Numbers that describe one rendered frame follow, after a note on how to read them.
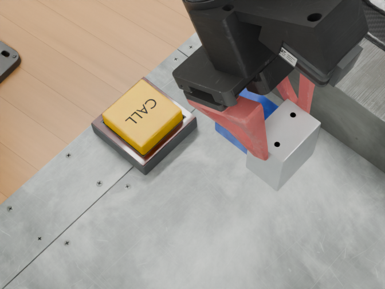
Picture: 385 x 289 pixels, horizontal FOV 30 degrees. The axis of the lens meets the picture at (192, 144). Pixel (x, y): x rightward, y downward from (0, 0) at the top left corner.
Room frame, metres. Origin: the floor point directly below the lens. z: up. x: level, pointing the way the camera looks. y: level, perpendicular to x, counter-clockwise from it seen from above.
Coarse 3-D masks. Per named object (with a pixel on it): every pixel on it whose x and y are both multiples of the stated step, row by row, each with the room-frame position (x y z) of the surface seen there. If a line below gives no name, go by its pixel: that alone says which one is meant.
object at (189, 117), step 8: (144, 80) 0.45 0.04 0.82; (168, 96) 0.43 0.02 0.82; (176, 104) 0.41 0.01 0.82; (184, 112) 0.40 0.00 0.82; (96, 120) 0.41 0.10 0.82; (184, 120) 0.39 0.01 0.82; (104, 128) 0.39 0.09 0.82; (176, 128) 0.38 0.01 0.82; (112, 136) 0.38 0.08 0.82; (168, 136) 0.38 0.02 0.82; (120, 144) 0.37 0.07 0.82; (160, 144) 0.37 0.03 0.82; (128, 152) 0.36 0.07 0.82; (136, 152) 0.36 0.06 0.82; (152, 152) 0.36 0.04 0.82; (136, 160) 0.35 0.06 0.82; (144, 160) 0.35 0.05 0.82
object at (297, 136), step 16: (256, 96) 0.33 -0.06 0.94; (272, 112) 0.32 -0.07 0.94; (288, 112) 0.31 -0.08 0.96; (304, 112) 0.31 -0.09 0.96; (224, 128) 0.31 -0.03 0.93; (272, 128) 0.29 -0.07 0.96; (288, 128) 0.29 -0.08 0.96; (304, 128) 0.29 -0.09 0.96; (240, 144) 0.30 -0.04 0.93; (272, 144) 0.28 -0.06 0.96; (288, 144) 0.28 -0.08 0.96; (304, 144) 0.28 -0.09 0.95; (256, 160) 0.28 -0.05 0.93; (272, 160) 0.27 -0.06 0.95; (288, 160) 0.27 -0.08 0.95; (304, 160) 0.29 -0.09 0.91; (272, 176) 0.27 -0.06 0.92; (288, 176) 0.27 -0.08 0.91
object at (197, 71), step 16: (208, 0) 0.32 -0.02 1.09; (224, 0) 0.32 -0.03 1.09; (192, 64) 0.32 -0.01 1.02; (208, 64) 0.31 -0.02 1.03; (176, 80) 0.31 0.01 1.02; (192, 80) 0.30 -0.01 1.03; (208, 80) 0.29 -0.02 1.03; (224, 80) 0.29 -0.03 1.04; (240, 80) 0.28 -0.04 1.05; (224, 96) 0.27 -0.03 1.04
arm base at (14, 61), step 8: (0, 48) 0.53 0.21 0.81; (8, 48) 0.52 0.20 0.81; (0, 56) 0.51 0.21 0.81; (8, 56) 0.51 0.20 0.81; (16, 56) 0.51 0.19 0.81; (0, 64) 0.50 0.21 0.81; (8, 64) 0.50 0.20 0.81; (16, 64) 0.50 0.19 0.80; (0, 72) 0.49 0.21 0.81; (8, 72) 0.49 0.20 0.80; (0, 80) 0.49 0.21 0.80
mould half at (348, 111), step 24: (384, 0) 0.47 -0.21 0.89; (360, 72) 0.39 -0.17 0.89; (384, 72) 0.38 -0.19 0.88; (312, 96) 0.39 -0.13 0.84; (336, 96) 0.37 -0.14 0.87; (360, 96) 0.36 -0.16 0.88; (384, 96) 0.36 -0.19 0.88; (336, 120) 0.37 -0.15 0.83; (360, 120) 0.35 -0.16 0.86; (384, 120) 0.33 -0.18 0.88; (360, 144) 0.34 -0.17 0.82; (384, 144) 0.32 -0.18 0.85; (384, 168) 0.32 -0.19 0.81
